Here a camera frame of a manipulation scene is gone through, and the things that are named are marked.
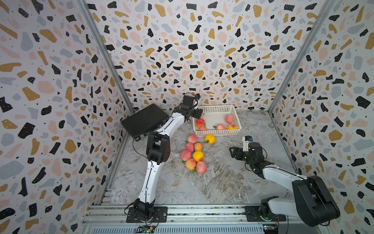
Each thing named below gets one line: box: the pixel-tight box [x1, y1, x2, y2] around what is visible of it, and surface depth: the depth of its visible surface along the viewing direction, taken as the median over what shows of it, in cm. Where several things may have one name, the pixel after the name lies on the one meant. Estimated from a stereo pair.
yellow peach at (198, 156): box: [192, 150, 205, 162], surface depth 92 cm
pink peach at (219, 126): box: [212, 123, 227, 131], surface depth 108 cm
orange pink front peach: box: [185, 158, 197, 171], surface depth 88 cm
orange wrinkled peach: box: [194, 142, 204, 152], surface depth 96 cm
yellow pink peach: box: [226, 123, 239, 130], surface depth 106 cm
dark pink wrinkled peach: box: [185, 141, 195, 153], surface depth 97 cm
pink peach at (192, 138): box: [187, 134, 198, 144], surface depth 100 cm
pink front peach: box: [196, 160, 208, 175], surface depth 87 cm
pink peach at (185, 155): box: [180, 149, 192, 162], surface depth 92 cm
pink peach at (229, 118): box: [224, 114, 235, 124], surface depth 114 cm
